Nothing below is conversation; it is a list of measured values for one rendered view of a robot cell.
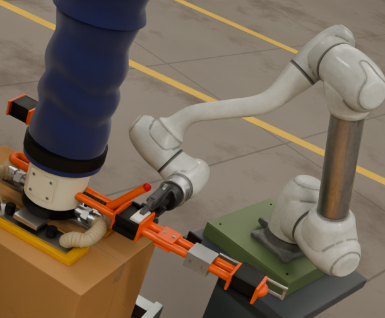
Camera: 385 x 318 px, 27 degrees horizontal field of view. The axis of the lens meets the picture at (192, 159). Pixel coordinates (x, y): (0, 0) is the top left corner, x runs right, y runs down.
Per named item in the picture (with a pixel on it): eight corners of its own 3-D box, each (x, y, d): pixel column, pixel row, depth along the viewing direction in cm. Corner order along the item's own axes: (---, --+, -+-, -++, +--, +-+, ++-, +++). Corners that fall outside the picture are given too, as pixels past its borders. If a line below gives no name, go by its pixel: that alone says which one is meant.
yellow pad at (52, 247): (-32, 209, 219) (-30, 194, 217) (-10, 196, 227) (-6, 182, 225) (69, 267, 210) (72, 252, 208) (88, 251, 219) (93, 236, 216)
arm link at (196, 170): (180, 210, 239) (151, 178, 240) (201, 190, 252) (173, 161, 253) (202, 189, 233) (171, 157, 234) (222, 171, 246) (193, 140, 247)
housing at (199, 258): (181, 265, 208) (186, 252, 206) (192, 254, 214) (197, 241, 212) (204, 277, 206) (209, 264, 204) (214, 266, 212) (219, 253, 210)
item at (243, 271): (223, 289, 204) (229, 274, 202) (233, 276, 210) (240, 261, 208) (252, 305, 202) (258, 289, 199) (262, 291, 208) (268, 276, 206)
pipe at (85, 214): (-26, 196, 219) (-22, 178, 216) (28, 166, 240) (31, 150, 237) (76, 253, 210) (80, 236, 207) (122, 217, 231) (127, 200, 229)
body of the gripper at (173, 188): (185, 188, 229) (171, 200, 221) (177, 211, 233) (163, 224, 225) (163, 176, 230) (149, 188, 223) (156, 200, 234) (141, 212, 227)
